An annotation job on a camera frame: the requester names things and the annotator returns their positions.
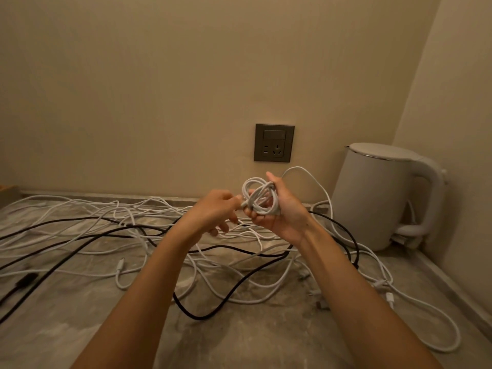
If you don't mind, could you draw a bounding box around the person's right hand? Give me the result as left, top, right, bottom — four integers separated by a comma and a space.
243, 172, 314, 247

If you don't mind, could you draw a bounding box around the person's left hand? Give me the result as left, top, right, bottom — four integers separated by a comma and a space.
171, 190, 244, 248

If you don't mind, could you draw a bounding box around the white cable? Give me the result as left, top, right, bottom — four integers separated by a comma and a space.
240, 166, 333, 217

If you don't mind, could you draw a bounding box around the person's left forearm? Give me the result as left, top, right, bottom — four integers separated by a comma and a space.
71, 224, 200, 369

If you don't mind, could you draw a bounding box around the person's right forearm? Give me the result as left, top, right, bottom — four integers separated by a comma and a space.
298, 221, 443, 369

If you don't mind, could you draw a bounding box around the white electric kettle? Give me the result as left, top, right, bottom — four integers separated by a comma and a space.
331, 142, 449, 252

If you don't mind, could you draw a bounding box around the white kettle base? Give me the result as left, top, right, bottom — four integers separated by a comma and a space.
390, 232, 422, 250

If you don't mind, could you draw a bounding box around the grey wall socket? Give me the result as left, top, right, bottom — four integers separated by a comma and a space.
254, 124, 295, 163

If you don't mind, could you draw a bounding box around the thick black cable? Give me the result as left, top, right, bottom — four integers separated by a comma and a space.
0, 211, 360, 324

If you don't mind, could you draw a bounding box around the tangle of white cables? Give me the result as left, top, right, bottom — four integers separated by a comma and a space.
0, 194, 462, 353

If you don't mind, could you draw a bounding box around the thin black cable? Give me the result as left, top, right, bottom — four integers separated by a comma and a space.
0, 216, 182, 242

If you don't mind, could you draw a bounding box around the black cable with plug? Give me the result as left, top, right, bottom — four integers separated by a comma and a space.
0, 272, 39, 306

